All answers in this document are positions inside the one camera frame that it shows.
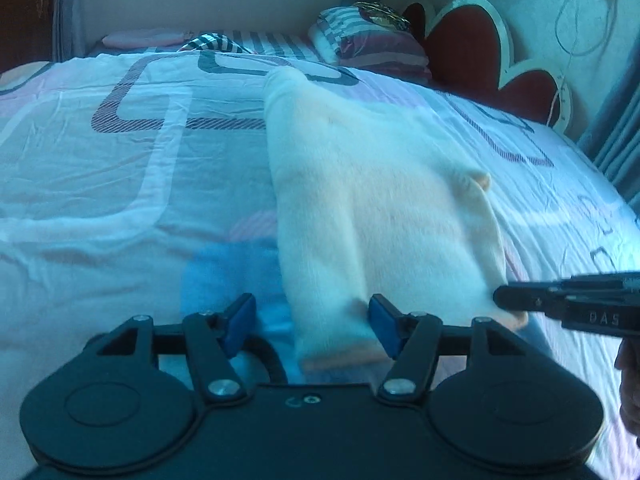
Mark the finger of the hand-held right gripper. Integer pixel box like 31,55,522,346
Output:
492,279,571,319

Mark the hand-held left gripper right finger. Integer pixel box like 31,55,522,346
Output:
368,294,534,406

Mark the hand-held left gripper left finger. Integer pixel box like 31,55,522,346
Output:
93,293,257,406

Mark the cream knit sweater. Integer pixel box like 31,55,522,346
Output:
261,66,530,374

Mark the person's right hand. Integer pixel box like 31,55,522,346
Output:
614,335,640,448

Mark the blue grey curtain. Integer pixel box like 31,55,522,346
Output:
575,74,640,197

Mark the patterned white pink bed sheet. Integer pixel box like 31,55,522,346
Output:
0,49,640,480

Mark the red white scalloped headboard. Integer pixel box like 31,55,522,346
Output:
401,0,574,135

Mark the striped maroon white pillow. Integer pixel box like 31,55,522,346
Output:
306,6,434,84

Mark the black white striped cloth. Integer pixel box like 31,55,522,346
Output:
176,32,257,56

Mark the pink round cushion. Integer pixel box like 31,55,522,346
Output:
101,28,189,49

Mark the gold patterned cushion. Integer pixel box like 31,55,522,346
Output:
351,1,414,29

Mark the brown wooden wardrobe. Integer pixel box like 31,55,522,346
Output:
0,0,59,74

